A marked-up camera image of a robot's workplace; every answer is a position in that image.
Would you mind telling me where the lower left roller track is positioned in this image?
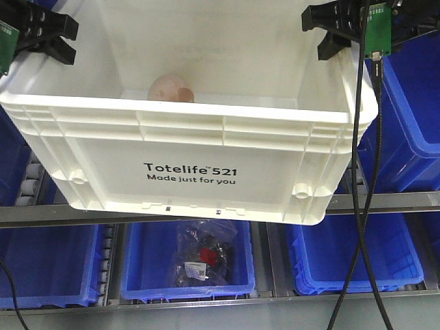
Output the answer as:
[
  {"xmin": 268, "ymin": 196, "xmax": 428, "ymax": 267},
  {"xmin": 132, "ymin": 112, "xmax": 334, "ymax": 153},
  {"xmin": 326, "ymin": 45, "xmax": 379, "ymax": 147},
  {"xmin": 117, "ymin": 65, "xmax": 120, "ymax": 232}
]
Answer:
[{"xmin": 96, "ymin": 224, "xmax": 116, "ymax": 307}]

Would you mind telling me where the right white roller track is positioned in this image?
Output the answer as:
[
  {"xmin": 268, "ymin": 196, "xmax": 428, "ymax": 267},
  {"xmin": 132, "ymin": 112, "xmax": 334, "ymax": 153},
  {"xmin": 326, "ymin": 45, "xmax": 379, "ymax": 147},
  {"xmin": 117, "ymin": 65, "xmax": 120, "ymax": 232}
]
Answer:
[{"xmin": 342, "ymin": 157, "xmax": 368, "ymax": 195}]

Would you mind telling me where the left white roller track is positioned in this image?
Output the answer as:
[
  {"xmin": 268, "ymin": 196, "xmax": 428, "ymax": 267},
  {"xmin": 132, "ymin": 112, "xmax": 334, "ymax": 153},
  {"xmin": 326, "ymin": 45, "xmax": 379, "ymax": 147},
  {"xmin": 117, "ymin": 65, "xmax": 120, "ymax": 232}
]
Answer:
[{"xmin": 15, "ymin": 152, "xmax": 45, "ymax": 206}]

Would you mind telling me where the green right wrist circuit board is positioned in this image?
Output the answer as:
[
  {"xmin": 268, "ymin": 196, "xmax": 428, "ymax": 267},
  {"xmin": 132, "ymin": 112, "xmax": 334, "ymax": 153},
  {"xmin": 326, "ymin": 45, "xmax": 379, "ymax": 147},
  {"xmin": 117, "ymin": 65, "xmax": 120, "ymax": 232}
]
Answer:
[{"xmin": 364, "ymin": 2, "xmax": 393, "ymax": 59}]

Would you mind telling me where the blue bin lower middle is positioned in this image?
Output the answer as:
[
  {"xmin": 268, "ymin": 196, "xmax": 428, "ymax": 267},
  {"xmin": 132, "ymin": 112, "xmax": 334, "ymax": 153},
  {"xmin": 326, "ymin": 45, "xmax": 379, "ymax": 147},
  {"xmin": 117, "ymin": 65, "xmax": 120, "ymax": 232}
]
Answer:
[{"xmin": 121, "ymin": 221, "xmax": 256, "ymax": 303}]

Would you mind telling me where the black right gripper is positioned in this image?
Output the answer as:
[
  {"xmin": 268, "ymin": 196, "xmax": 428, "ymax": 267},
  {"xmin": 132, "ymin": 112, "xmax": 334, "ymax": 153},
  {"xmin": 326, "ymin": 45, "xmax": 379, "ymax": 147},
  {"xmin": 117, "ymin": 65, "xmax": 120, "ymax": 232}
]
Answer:
[{"xmin": 301, "ymin": 1, "xmax": 439, "ymax": 61}]

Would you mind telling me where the white plastic Totelife tote box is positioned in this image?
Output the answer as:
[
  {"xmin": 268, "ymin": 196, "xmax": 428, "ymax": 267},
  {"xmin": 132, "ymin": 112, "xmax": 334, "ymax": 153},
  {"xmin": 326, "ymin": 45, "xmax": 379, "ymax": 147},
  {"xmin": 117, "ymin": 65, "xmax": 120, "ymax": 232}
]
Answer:
[{"xmin": 1, "ymin": 1, "xmax": 377, "ymax": 226}]

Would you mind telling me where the black camera cable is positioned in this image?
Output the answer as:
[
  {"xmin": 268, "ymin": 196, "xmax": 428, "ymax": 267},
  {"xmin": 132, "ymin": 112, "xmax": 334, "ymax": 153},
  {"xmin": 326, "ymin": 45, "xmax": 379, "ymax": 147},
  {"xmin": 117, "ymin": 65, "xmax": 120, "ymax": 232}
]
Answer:
[
  {"xmin": 326, "ymin": 0, "xmax": 393, "ymax": 330},
  {"xmin": 0, "ymin": 259, "xmax": 30, "ymax": 330}
]

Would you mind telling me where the blue bin upper right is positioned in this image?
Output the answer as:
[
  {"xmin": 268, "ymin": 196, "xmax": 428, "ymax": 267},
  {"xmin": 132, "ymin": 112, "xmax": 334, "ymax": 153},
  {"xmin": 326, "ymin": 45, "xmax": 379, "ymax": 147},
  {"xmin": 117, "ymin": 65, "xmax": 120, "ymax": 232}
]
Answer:
[{"xmin": 375, "ymin": 34, "xmax": 439, "ymax": 193}]

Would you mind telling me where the blue bin lower left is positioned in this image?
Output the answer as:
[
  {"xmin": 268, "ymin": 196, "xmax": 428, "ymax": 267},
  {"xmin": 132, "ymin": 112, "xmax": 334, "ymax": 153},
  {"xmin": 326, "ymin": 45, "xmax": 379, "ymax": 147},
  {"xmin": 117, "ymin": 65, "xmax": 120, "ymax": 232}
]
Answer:
[{"xmin": 1, "ymin": 225, "xmax": 104, "ymax": 309}]

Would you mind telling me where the black left camera cable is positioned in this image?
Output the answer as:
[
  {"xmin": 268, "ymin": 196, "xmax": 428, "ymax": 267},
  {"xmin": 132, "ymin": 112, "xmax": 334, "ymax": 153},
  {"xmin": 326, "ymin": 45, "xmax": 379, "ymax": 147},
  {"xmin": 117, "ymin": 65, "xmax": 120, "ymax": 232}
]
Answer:
[{"xmin": 0, "ymin": 259, "xmax": 30, "ymax": 330}]

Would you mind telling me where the green left wrist circuit board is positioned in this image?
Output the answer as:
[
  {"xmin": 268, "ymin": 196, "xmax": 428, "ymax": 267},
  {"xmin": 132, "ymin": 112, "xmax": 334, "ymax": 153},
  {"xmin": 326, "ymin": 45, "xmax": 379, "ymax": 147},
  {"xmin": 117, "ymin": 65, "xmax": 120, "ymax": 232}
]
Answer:
[{"xmin": 0, "ymin": 21, "xmax": 20, "ymax": 76}]

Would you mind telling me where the lower metal shelf rail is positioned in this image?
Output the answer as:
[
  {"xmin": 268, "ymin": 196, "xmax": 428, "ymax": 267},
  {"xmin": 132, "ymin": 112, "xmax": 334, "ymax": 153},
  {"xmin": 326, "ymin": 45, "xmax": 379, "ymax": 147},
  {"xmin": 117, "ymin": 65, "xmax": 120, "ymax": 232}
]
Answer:
[{"xmin": 20, "ymin": 289, "xmax": 439, "ymax": 316}]

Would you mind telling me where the plastic bag of black parts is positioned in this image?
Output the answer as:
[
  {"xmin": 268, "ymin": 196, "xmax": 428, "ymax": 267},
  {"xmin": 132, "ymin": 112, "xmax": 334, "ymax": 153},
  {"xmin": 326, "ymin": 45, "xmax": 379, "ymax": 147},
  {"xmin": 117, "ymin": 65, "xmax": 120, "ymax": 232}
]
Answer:
[{"xmin": 168, "ymin": 219, "xmax": 238, "ymax": 287}]

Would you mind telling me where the white roller track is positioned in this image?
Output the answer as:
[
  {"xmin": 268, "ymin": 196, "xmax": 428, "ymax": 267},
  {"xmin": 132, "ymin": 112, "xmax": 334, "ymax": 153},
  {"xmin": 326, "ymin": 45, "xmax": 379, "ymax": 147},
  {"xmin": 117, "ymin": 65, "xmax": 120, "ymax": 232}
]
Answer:
[
  {"xmin": 15, "ymin": 152, "xmax": 45, "ymax": 206},
  {"xmin": 342, "ymin": 157, "xmax": 368, "ymax": 195}
]

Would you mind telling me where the blue bin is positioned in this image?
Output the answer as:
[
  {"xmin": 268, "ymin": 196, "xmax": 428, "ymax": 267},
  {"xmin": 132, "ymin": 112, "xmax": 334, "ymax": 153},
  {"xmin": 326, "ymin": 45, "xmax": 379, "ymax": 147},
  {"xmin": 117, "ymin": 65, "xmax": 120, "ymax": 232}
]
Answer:
[
  {"xmin": 1, "ymin": 110, "xmax": 56, "ymax": 206},
  {"xmin": 1, "ymin": 225, "xmax": 104, "ymax": 309},
  {"xmin": 285, "ymin": 213, "xmax": 424, "ymax": 296},
  {"xmin": 121, "ymin": 221, "xmax": 256, "ymax": 303},
  {"xmin": 375, "ymin": 34, "xmax": 439, "ymax": 193}
]

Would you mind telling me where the blue bin lower right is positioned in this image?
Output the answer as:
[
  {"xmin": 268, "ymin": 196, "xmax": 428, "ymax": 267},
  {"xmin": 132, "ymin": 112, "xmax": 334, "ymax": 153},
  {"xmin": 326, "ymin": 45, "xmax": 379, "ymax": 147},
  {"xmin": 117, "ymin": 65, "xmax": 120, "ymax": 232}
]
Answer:
[{"xmin": 285, "ymin": 213, "xmax": 424, "ymax": 296}]

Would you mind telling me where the pink plush toy ball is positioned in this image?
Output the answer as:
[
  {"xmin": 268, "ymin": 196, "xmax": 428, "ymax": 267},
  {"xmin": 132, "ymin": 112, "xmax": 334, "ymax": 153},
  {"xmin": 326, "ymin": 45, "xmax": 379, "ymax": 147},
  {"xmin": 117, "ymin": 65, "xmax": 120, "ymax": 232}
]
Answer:
[{"xmin": 147, "ymin": 74, "xmax": 195, "ymax": 102}]

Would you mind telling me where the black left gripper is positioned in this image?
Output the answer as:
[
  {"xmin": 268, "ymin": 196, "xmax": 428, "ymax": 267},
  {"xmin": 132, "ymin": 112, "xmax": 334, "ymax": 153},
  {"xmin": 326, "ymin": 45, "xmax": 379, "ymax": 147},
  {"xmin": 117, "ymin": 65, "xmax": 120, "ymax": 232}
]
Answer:
[{"xmin": 1, "ymin": 1, "xmax": 79, "ymax": 65}]

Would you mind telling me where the black right camera cable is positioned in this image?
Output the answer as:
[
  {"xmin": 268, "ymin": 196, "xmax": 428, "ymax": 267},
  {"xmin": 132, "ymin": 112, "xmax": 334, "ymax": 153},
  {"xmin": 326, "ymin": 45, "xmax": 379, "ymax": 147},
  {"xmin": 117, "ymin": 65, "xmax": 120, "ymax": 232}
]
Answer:
[{"xmin": 326, "ymin": 0, "xmax": 393, "ymax": 330}]

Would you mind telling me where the blue bin upper left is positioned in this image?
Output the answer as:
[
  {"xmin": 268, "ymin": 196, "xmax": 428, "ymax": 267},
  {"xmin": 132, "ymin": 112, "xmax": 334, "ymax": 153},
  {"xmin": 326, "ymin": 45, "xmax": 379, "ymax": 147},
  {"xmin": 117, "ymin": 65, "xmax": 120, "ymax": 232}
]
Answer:
[{"xmin": 1, "ymin": 110, "xmax": 56, "ymax": 206}]

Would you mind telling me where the green wrist circuit board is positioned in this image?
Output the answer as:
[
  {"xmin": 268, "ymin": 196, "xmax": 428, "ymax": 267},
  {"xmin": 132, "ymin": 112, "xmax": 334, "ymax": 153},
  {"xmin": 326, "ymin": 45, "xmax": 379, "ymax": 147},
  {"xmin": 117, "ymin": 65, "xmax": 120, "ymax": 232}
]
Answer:
[
  {"xmin": 364, "ymin": 2, "xmax": 393, "ymax": 59},
  {"xmin": 0, "ymin": 21, "xmax": 20, "ymax": 76}
]

